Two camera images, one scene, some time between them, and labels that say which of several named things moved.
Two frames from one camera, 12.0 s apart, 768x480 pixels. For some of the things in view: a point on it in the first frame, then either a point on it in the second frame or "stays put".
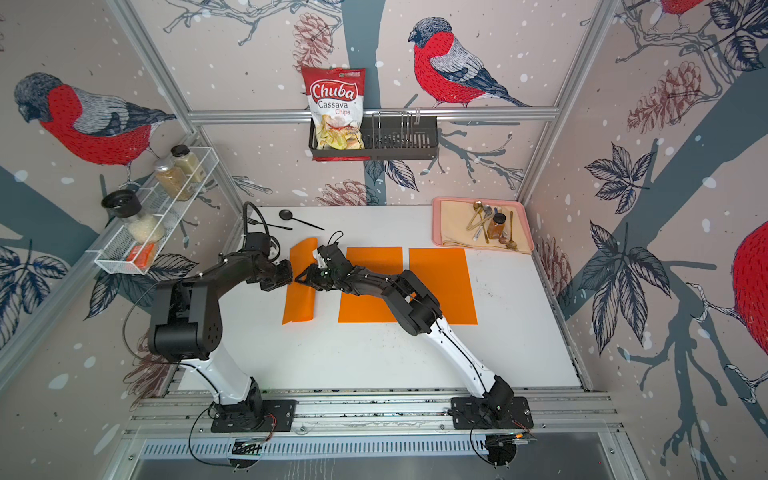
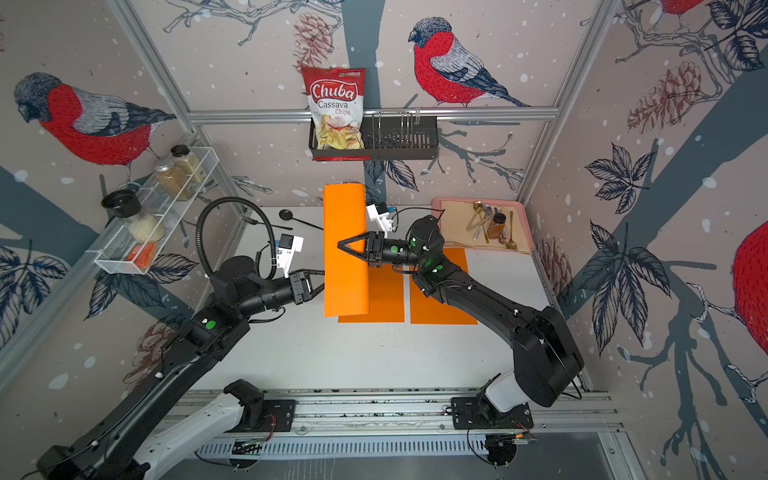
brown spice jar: (173, 180) stays put
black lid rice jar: (143, 225) stays put
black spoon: (287, 215) stays put
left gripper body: (276, 275) to (298, 294)
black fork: (253, 222) stays put
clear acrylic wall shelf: (140, 235) stays put
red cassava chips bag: (335, 97) stays put
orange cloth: (300, 302) to (346, 277)
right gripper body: (320, 280) to (378, 252)
